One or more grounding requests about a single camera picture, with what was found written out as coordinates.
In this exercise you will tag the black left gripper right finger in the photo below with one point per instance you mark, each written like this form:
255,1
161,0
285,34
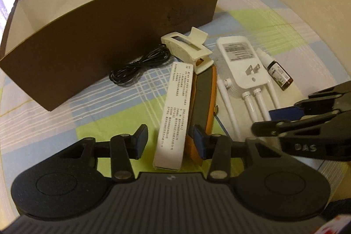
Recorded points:
220,149

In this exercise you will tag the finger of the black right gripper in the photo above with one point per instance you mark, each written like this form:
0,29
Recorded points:
336,98
275,128

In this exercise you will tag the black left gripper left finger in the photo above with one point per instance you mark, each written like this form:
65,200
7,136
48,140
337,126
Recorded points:
120,149

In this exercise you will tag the white text-printed box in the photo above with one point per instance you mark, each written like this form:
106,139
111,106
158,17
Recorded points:
173,129

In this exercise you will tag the small brown dropper bottle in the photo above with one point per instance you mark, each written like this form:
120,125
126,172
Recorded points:
275,70

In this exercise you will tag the white wifi router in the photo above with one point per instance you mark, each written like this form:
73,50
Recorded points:
241,74

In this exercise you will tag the cream hair claw clip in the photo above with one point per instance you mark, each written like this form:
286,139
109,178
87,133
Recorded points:
190,49

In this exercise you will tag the checked bed sheet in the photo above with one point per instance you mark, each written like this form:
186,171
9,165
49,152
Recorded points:
30,134

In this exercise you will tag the brown cardboard storage box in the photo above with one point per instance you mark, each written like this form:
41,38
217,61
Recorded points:
53,49

